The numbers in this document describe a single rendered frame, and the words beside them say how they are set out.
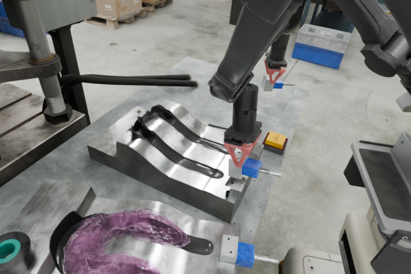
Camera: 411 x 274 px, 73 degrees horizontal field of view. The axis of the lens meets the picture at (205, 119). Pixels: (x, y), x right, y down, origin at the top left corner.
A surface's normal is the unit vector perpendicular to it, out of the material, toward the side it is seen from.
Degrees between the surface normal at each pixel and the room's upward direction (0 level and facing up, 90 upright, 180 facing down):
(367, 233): 8
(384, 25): 64
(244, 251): 0
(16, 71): 90
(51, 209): 0
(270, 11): 125
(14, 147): 0
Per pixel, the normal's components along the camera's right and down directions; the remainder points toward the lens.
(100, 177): 0.07, -0.80
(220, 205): -0.44, 0.51
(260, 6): -0.59, 0.79
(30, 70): 0.44, 0.56
